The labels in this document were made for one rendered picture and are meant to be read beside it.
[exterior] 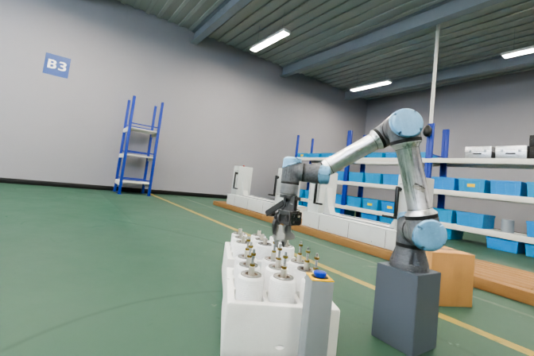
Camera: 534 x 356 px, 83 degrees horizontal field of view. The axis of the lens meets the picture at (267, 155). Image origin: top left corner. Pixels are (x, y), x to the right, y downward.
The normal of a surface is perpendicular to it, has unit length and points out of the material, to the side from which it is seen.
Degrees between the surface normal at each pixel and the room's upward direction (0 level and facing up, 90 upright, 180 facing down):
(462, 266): 90
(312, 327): 90
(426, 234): 97
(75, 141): 90
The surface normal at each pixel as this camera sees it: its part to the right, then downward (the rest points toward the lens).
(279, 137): 0.57, 0.00
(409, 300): -0.81, -0.15
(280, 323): 0.14, -0.07
